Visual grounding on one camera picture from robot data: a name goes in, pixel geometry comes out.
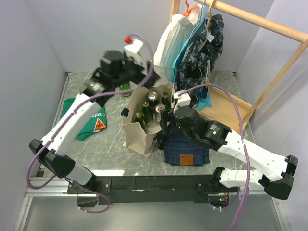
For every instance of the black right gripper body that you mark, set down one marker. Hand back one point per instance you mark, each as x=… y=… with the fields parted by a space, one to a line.
x=167 y=116

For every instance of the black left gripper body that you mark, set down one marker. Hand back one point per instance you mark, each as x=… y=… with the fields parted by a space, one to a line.
x=132 y=71

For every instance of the beige canvas tote bag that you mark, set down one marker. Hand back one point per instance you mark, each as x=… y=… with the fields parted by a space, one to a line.
x=141 y=140

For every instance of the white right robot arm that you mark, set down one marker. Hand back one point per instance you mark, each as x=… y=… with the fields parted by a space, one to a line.
x=271 y=172

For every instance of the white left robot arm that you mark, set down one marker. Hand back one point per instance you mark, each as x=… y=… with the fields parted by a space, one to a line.
x=51 y=150

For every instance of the teal garment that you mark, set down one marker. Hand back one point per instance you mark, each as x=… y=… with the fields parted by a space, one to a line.
x=195 y=64

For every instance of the silver can red tab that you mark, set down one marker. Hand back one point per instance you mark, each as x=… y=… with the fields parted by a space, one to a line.
x=158 y=110

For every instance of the folded blue jeans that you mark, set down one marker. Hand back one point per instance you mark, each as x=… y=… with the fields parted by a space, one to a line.
x=179 y=150

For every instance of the wooden clothes rack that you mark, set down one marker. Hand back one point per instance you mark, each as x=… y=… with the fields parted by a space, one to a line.
x=260 y=54

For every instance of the dark can silver top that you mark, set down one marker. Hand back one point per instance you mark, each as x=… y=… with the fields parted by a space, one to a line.
x=152 y=99

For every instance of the green t-shirt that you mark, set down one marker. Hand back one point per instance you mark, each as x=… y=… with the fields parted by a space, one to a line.
x=96 y=123

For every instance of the dark patterned shirt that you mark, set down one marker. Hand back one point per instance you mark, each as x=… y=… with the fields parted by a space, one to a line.
x=215 y=36

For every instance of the white pleated garment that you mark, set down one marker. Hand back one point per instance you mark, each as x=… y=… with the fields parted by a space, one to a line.
x=170 y=45

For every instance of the black base bar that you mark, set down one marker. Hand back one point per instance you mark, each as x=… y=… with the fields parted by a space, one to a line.
x=145 y=189

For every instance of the orange clothes hanger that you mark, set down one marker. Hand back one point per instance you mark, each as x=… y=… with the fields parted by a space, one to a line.
x=189 y=9

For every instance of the blue clothes hanger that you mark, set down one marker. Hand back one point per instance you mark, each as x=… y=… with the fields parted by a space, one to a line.
x=200 y=18

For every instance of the wooden clothes hanger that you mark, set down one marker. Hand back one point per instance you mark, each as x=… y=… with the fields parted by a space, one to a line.
x=209 y=14

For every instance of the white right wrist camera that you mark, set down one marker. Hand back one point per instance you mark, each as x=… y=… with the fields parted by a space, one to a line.
x=181 y=99

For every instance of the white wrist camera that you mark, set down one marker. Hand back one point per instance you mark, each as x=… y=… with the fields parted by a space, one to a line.
x=133 y=48
x=181 y=99

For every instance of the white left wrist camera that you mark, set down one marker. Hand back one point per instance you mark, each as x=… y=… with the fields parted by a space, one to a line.
x=133 y=48

